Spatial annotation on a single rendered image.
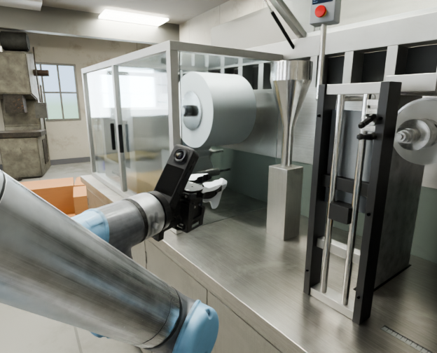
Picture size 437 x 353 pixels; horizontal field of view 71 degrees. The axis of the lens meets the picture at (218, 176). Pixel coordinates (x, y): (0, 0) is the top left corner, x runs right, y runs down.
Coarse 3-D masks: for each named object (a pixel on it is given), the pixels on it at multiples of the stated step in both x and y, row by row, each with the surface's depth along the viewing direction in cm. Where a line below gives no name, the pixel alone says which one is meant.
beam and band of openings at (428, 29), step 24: (384, 24) 101; (408, 24) 95; (432, 24) 90; (264, 48) 144; (288, 48) 133; (312, 48) 123; (336, 48) 115; (360, 48) 108; (384, 48) 105; (408, 48) 102; (432, 48) 97; (312, 72) 125; (336, 72) 124; (360, 72) 115; (384, 72) 103; (408, 72) 103; (432, 72) 98
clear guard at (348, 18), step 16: (288, 0) 114; (304, 0) 111; (352, 0) 101; (368, 0) 99; (384, 0) 96; (400, 0) 94; (416, 0) 91; (432, 0) 89; (304, 16) 118; (352, 16) 107; (368, 16) 104; (384, 16) 101; (400, 16) 99; (304, 32) 126; (320, 32) 122
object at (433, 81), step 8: (392, 80) 68; (400, 80) 66; (408, 80) 65; (416, 80) 64; (424, 80) 63; (432, 80) 62; (408, 88) 65; (416, 88) 64; (424, 88) 63; (432, 88) 62
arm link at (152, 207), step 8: (136, 200) 48; (144, 200) 49; (152, 200) 50; (144, 208) 48; (152, 208) 49; (160, 208) 50; (152, 216) 48; (160, 216) 50; (152, 224) 49; (160, 224) 50; (152, 232) 49
